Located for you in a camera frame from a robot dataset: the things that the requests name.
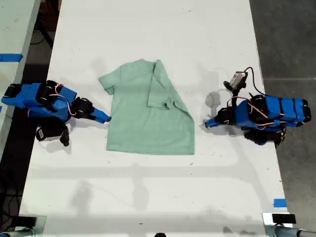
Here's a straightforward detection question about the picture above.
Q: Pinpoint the camera black stalk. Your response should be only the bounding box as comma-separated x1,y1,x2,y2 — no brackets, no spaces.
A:
232,87,244,100
37,120,69,131

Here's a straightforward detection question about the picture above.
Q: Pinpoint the black floor cable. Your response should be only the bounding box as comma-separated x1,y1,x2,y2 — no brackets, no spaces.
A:
0,190,22,224

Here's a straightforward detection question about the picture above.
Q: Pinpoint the camera black cable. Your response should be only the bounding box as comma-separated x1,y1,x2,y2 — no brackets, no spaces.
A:
243,66,266,96

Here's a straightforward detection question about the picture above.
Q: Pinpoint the pale green T-shirt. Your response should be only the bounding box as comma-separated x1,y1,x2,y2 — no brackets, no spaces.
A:
98,58,196,156

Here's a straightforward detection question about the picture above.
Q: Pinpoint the long blue tape strip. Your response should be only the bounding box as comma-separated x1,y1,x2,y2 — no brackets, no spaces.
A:
0,52,24,63

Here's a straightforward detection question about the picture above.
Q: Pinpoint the side white table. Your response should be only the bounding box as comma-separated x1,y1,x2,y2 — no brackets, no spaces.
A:
0,0,42,158

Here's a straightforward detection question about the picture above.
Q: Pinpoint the arm red white wire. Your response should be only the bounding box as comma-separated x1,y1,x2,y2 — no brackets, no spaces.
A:
52,83,78,117
227,97,287,131

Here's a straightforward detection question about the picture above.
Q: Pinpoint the clear corner plate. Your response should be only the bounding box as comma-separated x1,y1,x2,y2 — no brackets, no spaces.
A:
14,214,47,233

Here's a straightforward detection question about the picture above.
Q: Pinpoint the grey metal pipe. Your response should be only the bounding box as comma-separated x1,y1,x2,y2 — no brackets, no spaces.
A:
0,228,34,237
273,225,316,237

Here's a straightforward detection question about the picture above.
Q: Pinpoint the small black box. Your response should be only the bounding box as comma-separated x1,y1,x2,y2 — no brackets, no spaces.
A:
18,216,38,225
272,213,296,224

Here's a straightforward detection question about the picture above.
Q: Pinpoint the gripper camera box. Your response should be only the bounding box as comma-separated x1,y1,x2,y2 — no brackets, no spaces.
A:
36,124,70,148
223,71,247,91

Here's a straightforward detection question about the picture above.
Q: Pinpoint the short blue tape piece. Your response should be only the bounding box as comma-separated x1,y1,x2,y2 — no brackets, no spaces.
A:
273,198,288,208

